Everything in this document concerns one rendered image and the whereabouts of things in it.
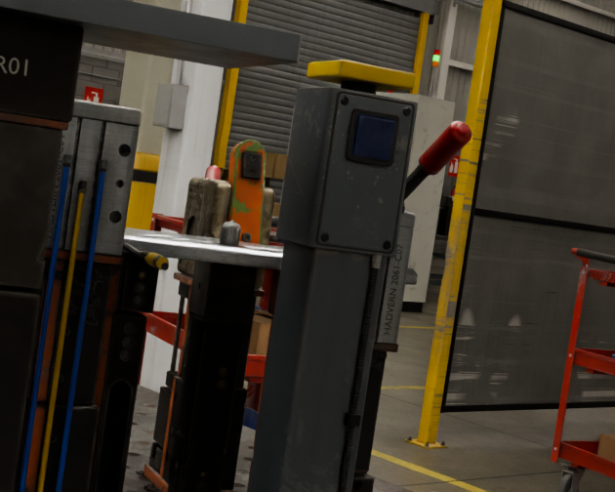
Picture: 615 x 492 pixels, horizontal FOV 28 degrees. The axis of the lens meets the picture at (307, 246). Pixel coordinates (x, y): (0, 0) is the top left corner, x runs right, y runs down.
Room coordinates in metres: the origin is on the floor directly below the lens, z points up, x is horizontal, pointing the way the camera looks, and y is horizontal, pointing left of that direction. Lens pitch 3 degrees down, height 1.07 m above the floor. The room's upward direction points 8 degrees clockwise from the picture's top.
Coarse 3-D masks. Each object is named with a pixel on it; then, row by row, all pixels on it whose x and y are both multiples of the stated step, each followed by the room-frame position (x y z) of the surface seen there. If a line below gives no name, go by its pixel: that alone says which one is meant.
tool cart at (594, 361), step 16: (576, 256) 4.59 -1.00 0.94; (592, 256) 4.48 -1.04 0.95; (608, 256) 4.41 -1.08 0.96; (592, 272) 4.58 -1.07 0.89; (608, 272) 4.50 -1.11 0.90; (576, 304) 4.61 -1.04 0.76; (576, 320) 4.60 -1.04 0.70; (576, 336) 4.59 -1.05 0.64; (576, 352) 4.60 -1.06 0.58; (592, 352) 4.52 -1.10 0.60; (608, 352) 4.71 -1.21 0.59; (592, 368) 4.52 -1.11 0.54; (608, 368) 4.45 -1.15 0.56; (560, 400) 4.61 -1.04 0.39; (560, 416) 4.60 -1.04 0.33; (560, 432) 4.59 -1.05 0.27; (560, 448) 4.60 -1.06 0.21; (576, 448) 4.52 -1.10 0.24; (592, 448) 4.70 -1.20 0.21; (608, 448) 4.51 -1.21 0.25; (576, 464) 4.52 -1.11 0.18; (592, 464) 4.45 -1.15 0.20; (608, 464) 4.38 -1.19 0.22; (560, 480) 4.54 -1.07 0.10; (576, 480) 4.57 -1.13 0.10
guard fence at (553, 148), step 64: (512, 64) 5.51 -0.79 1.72; (576, 64) 5.83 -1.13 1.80; (512, 128) 5.55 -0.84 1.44; (576, 128) 5.87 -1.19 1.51; (512, 192) 5.60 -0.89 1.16; (576, 192) 5.93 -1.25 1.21; (448, 256) 5.35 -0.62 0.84; (512, 256) 5.66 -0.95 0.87; (448, 320) 5.33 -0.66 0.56; (512, 320) 5.73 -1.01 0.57; (448, 384) 5.40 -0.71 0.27; (512, 384) 5.76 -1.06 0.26; (576, 384) 6.09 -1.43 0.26
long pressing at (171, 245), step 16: (128, 240) 1.07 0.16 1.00; (144, 240) 1.08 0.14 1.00; (160, 240) 1.09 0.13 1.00; (176, 240) 1.10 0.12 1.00; (192, 240) 1.21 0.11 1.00; (208, 240) 1.23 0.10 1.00; (176, 256) 1.09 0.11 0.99; (192, 256) 1.10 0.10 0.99; (208, 256) 1.10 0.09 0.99; (224, 256) 1.11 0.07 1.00; (240, 256) 1.12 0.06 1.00; (256, 256) 1.12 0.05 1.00; (272, 256) 1.13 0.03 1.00
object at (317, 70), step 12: (312, 72) 0.89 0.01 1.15; (324, 72) 0.87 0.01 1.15; (336, 72) 0.85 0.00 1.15; (348, 72) 0.85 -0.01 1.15; (360, 72) 0.86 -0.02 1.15; (372, 72) 0.86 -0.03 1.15; (384, 72) 0.86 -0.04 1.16; (396, 72) 0.87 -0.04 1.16; (408, 72) 0.87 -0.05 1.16; (348, 84) 0.88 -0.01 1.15; (360, 84) 0.88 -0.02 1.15; (372, 84) 0.88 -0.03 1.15; (384, 84) 0.86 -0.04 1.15; (396, 84) 0.87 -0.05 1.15; (408, 84) 0.87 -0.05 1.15
